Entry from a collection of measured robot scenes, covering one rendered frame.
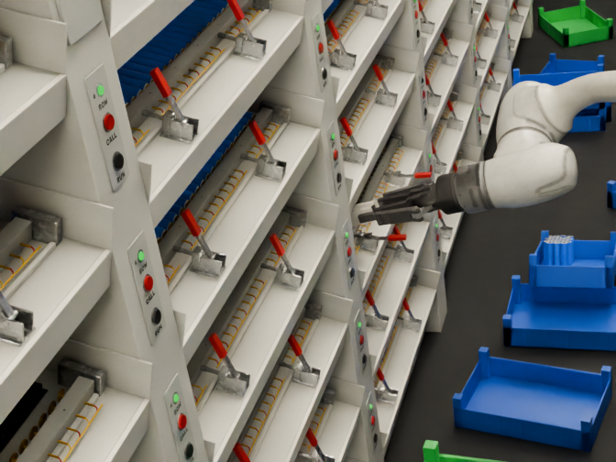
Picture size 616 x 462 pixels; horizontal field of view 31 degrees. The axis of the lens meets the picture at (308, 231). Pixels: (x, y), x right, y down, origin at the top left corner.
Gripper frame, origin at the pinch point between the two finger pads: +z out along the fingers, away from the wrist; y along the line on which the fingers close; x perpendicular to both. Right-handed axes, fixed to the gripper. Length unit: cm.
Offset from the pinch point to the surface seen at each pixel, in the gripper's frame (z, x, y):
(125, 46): -17, -62, 81
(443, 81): 1, 8, -86
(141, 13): -18, -64, 77
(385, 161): 3.6, 3.8, -31.7
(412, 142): 0.9, 6.5, -45.4
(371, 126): -2.5, -10.8, -15.6
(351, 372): 3.2, 19.3, 24.4
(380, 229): 0.8, 8.2, -8.1
